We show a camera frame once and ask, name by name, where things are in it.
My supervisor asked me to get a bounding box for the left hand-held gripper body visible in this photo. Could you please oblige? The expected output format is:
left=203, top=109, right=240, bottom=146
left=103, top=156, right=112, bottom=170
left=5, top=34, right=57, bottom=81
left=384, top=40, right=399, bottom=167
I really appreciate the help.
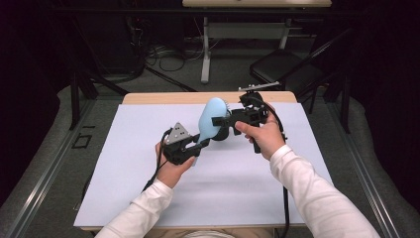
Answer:
left=161, top=122, right=201, bottom=167

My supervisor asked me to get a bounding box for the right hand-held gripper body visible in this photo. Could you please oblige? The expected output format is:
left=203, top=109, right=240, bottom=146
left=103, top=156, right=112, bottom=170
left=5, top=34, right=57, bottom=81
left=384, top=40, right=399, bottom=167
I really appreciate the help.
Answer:
left=231, top=81, right=281, bottom=155

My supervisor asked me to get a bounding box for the light blue hairbrush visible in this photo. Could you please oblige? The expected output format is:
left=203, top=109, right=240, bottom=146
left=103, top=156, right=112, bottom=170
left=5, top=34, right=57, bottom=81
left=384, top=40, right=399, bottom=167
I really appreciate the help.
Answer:
left=192, top=96, right=231, bottom=166

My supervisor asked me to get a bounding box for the person's left hand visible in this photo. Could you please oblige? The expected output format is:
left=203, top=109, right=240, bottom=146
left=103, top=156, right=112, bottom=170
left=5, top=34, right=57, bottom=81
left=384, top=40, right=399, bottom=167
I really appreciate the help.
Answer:
left=155, top=143, right=196, bottom=189

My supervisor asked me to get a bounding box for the person's right hand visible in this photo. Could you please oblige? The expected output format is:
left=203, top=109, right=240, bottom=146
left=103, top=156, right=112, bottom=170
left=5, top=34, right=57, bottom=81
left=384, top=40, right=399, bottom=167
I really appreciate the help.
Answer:
left=235, top=113, right=286, bottom=162

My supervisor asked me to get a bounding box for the white board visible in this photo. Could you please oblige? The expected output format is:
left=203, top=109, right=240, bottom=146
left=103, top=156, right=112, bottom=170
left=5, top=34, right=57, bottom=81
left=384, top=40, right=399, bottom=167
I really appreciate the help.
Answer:
left=72, top=102, right=334, bottom=228

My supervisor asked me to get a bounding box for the black folding chair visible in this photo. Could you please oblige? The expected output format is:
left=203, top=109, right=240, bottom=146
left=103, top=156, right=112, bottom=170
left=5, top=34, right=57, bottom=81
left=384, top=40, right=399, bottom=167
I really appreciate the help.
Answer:
left=249, top=28, right=353, bottom=115

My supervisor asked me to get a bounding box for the white-legged desk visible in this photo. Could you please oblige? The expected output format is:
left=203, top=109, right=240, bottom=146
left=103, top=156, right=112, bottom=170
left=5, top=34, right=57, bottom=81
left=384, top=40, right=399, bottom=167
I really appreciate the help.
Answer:
left=181, top=0, right=333, bottom=84

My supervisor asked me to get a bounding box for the person's torso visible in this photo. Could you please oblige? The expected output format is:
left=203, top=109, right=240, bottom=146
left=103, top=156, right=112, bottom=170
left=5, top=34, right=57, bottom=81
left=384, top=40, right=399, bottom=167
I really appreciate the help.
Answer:
left=145, top=227, right=275, bottom=238

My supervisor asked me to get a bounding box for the black metal stand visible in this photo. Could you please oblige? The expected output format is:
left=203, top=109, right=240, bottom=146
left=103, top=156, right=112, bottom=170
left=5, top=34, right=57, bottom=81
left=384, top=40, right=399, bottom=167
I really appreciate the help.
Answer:
left=67, top=19, right=130, bottom=131

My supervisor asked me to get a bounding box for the left hand-held gripper cable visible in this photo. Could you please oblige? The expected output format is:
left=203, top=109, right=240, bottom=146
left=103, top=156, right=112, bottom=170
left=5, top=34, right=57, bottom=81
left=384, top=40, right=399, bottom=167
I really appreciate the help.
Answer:
left=142, top=128, right=173, bottom=192

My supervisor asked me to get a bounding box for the hand-held gripper cable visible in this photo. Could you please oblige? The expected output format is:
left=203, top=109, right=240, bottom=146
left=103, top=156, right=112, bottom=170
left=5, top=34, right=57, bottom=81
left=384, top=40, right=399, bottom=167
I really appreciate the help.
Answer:
left=142, top=128, right=173, bottom=192
left=249, top=95, right=291, bottom=238

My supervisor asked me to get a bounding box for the thick black floor cable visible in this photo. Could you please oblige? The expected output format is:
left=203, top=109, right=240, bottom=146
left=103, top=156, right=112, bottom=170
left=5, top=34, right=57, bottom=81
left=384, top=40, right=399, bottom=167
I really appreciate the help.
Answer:
left=145, top=65, right=198, bottom=93

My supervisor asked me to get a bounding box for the bundle of floor cables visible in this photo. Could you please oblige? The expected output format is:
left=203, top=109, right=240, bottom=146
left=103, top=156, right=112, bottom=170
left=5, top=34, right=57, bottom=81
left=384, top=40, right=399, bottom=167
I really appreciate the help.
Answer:
left=145, top=43, right=206, bottom=72

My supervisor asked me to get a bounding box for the right hand-held gripper cable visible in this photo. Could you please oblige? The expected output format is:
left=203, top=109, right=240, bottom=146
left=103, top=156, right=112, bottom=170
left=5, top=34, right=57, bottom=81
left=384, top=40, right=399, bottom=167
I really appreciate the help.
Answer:
left=249, top=95, right=291, bottom=238

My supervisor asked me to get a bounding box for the metal floor rail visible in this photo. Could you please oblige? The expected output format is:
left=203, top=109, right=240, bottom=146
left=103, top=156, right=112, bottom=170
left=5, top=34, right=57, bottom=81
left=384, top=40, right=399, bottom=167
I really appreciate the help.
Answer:
left=326, top=102, right=401, bottom=238
left=6, top=98, right=97, bottom=238

